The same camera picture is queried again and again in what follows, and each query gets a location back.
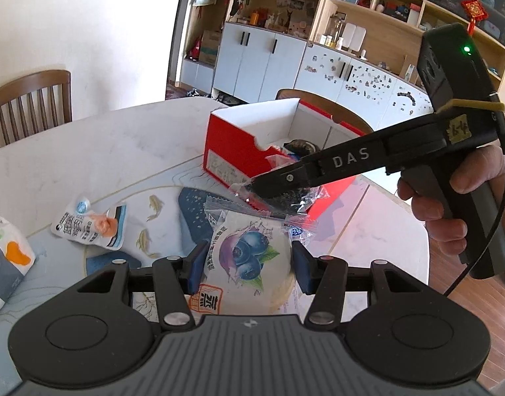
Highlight red shoe box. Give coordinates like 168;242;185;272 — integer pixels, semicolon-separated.
203;98;363;223

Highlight white cabinet with shelves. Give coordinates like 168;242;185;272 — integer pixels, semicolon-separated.
179;0;505;129

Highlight white orange snack pouch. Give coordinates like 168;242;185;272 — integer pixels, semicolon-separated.
50;196;127;251

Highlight black snack packet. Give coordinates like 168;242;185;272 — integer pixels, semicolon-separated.
283;139;320;158

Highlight blueberry bread clear package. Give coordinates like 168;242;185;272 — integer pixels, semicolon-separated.
188;209;312;316

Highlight person right hand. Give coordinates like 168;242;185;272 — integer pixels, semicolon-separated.
397;145;505;255

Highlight clear bag black clips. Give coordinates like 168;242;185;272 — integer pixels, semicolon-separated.
228;176;330;232

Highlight tissue paper pack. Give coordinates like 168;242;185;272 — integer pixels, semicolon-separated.
0;216;36;309

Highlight brown wooden chair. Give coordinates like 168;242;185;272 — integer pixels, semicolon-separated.
0;70;73;149

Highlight black cable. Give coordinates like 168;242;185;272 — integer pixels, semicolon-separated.
444;94;505;298

